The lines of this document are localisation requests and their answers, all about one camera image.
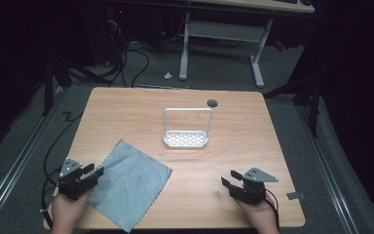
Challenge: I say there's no white-legged desk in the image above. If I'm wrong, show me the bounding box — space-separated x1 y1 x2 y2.
177 0 317 89

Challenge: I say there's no bundle of black floor cables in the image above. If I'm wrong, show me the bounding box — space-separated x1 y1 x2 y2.
105 19 151 89

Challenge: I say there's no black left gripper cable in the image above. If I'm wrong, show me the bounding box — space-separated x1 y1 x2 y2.
40 111 86 230

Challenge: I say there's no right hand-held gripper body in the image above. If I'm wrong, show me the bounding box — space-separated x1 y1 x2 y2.
229 167 280 206

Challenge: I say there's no person's left hand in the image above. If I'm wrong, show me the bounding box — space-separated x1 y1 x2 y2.
51 188 94 234

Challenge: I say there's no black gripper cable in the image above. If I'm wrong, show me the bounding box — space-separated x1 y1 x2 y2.
264 189 281 232
40 111 86 230

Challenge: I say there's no metal floor rail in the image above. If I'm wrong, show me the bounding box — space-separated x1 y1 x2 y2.
0 87 66 232
296 104 360 234

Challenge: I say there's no blue-grey cloth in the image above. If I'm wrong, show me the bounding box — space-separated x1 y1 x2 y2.
87 139 173 234

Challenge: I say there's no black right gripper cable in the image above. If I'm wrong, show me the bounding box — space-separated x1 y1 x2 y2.
264 189 281 232

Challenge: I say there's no person's right hand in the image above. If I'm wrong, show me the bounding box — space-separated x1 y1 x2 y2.
235 192 281 234

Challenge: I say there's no black metal stand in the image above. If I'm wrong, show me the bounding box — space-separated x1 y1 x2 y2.
263 76 323 138
41 57 74 117

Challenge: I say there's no white rack with tall handle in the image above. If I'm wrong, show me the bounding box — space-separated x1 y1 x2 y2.
162 107 214 149

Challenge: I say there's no grey tape strip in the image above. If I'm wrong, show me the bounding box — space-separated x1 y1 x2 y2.
286 191 306 201

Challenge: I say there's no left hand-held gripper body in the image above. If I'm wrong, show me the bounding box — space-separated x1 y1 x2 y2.
56 157 98 201

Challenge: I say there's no dark computer tower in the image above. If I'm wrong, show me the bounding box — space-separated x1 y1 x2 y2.
105 5 129 64

